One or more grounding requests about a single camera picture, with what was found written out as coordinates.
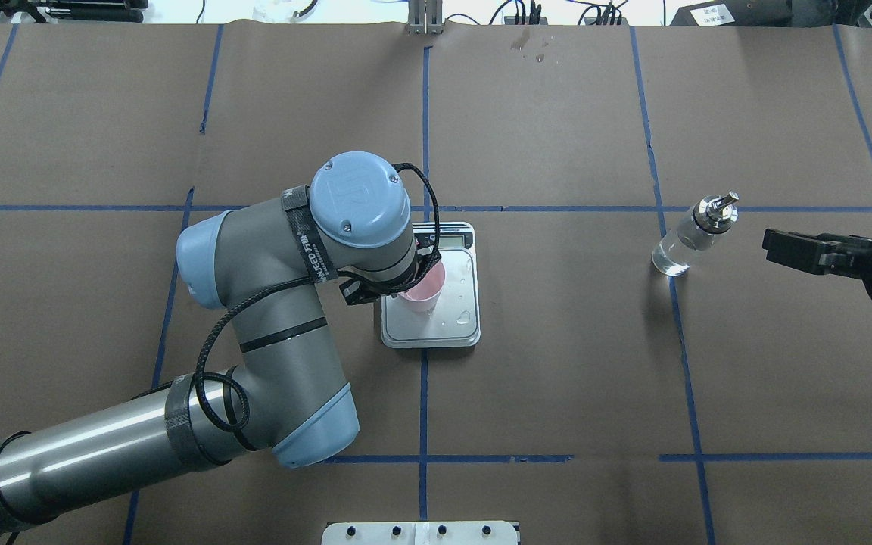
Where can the digital kitchen scale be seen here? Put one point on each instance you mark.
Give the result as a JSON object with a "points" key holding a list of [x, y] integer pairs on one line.
{"points": [[455, 320]]}

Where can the aluminium frame post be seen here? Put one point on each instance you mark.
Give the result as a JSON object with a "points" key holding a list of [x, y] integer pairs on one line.
{"points": [[425, 17]]}

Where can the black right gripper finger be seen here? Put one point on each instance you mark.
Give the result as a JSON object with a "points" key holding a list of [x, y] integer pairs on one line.
{"points": [[820, 255]]}

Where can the clear glass sauce bottle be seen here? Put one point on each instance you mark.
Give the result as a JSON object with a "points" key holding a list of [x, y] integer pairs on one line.
{"points": [[699, 229]]}

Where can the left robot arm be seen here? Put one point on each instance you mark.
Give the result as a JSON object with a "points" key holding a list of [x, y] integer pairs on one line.
{"points": [[268, 375]]}

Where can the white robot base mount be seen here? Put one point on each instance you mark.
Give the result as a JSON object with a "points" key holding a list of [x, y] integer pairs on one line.
{"points": [[423, 532]]}

